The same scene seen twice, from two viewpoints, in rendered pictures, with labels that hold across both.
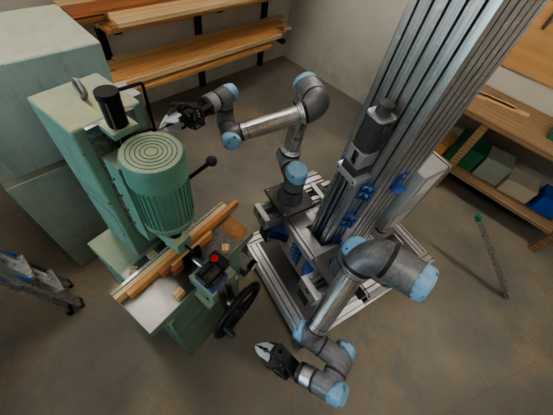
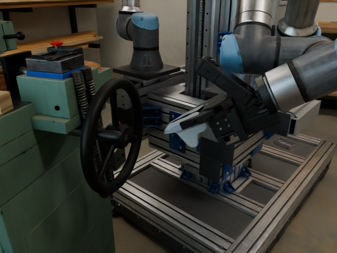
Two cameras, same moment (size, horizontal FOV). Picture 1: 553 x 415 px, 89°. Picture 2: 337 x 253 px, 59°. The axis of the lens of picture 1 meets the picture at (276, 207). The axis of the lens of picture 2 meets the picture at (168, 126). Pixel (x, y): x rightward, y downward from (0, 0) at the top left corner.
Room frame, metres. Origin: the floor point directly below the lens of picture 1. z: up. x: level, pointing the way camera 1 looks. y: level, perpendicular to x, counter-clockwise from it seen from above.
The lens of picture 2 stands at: (-0.30, 0.03, 1.14)
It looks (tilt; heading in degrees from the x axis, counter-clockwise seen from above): 25 degrees down; 352
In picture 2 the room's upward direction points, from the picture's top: straight up
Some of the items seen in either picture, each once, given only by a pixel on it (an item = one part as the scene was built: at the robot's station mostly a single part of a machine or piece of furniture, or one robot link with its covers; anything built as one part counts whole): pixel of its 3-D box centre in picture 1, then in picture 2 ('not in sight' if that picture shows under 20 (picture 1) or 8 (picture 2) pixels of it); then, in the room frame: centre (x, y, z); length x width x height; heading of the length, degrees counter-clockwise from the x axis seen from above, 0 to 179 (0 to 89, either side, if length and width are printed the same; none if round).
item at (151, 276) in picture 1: (190, 243); not in sight; (0.57, 0.34, 0.92); 0.62 x 0.02 x 0.04; 153
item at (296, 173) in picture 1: (295, 176); (144, 29); (1.06, -0.06, 0.98); 0.13 x 0.12 x 0.14; 26
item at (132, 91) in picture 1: (131, 109); not in sight; (0.79, 0.59, 1.40); 0.10 x 0.06 x 0.16; 63
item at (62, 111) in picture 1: (120, 179); not in sight; (0.65, 0.63, 1.16); 0.22 x 0.22 x 0.72; 63
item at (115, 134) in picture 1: (115, 118); not in sight; (0.59, 0.49, 1.54); 0.08 x 0.08 x 0.17; 63
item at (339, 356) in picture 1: (336, 356); (307, 57); (0.23, -0.32, 1.02); 0.11 x 0.11 x 0.08; 66
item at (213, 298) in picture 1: (213, 278); (61, 89); (0.44, 0.19, 0.91); 0.15 x 0.14 x 0.09; 153
